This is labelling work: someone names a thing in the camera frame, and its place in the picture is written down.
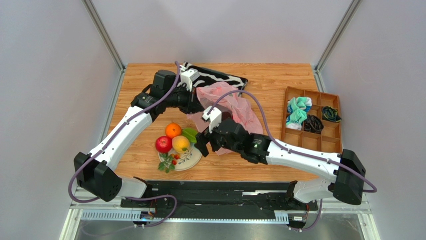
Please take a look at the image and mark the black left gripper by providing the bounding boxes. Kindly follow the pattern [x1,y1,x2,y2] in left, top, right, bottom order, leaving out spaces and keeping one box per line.
[164,85,205,116]

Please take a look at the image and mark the pink printed plastic bag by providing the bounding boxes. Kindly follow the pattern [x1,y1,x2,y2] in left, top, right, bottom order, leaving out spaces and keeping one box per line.
[186,82,264,157]

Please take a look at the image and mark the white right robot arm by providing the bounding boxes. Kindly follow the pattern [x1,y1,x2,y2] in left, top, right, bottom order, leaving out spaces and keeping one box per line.
[195,119,367,206]

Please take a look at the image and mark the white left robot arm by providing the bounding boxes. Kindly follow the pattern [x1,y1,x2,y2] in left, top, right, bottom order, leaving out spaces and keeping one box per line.
[71,69,203,202]

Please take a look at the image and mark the green star fruit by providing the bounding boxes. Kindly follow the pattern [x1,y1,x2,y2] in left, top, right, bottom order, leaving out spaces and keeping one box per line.
[181,128,198,144]

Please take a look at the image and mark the yellow peach fruit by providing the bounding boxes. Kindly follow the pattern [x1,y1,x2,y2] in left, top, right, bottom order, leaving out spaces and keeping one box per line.
[172,135,191,154]

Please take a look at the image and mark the white floral plate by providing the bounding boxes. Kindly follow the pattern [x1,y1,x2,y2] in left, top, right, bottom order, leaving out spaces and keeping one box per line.
[158,143,203,173]

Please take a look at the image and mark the zebra striped cloth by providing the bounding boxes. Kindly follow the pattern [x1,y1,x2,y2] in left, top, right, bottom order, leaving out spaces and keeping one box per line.
[180,62,249,90]

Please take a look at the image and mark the orange fruit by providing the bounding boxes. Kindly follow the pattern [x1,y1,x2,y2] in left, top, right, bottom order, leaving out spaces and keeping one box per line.
[165,123,183,139]

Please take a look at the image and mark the red apple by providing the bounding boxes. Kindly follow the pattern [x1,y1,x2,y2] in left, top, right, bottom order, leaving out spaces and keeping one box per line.
[155,136,173,154]

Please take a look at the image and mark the teal and white socks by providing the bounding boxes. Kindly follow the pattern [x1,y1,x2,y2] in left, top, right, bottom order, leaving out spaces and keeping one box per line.
[285,97,313,131]

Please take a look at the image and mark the black rolled socks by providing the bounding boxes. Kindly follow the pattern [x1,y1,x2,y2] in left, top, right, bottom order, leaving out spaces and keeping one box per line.
[303,114,324,135]

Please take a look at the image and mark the wooden compartment tray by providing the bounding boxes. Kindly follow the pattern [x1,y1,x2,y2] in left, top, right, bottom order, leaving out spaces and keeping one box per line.
[280,87,343,153]

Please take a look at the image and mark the dark blue patterned socks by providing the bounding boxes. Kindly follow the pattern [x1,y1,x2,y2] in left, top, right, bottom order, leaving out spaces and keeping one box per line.
[321,106,342,123]

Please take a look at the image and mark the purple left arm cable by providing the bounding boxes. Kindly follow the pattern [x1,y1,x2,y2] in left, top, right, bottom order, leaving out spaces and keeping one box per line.
[68,60,182,204]

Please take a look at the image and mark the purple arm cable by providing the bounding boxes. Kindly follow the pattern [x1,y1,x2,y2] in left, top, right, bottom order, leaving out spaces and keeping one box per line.
[207,90,378,194]
[68,60,182,204]

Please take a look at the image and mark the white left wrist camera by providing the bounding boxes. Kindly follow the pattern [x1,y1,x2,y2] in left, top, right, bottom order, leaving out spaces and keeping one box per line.
[178,69,200,92]

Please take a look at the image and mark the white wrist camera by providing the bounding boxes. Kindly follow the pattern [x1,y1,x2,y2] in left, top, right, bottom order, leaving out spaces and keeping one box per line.
[201,106,222,134]
[178,69,200,92]

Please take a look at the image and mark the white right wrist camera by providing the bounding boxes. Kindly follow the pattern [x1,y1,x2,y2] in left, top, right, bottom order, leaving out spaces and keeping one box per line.
[201,106,222,134]

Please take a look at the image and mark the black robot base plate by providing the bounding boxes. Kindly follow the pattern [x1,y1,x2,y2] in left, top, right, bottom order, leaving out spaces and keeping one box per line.
[120,180,319,221]

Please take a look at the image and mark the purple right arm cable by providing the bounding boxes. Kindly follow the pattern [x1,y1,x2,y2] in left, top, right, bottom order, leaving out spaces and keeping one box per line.
[207,90,378,194]

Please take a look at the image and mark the aluminium frame rail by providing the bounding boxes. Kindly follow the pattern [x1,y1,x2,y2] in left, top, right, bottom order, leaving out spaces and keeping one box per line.
[60,198,380,240]

